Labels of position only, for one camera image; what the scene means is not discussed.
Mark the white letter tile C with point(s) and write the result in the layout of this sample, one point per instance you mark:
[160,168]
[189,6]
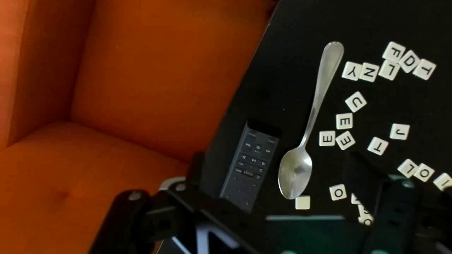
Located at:
[357,101]

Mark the white letter tile T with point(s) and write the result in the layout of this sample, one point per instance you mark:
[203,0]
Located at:
[424,69]

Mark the black remote control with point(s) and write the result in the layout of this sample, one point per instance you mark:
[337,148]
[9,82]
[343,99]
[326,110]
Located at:
[251,162]

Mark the black side table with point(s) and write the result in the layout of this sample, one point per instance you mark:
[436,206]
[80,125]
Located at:
[278,90]

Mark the white letter tile Y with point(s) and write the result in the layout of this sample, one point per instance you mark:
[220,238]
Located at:
[352,70]

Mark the white letter tile E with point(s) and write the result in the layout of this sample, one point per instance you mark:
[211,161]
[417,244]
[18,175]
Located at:
[345,121]

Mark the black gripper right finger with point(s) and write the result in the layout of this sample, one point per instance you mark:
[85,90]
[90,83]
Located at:
[408,219]

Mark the silver metal spoon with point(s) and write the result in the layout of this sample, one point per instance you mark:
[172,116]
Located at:
[296,165]

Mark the white letter tile F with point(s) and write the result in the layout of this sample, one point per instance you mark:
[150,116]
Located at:
[393,51]

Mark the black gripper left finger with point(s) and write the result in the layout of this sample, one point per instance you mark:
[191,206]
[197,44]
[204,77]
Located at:
[143,223]

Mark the white letter tile L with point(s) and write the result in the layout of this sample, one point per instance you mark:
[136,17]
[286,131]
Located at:
[389,69]

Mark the white letter tile J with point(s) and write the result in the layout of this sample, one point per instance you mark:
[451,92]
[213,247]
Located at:
[399,131]

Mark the white letter tile N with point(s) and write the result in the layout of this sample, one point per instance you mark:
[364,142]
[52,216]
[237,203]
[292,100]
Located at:
[369,72]

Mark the orange fabric sofa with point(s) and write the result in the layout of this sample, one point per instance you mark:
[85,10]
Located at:
[101,96]

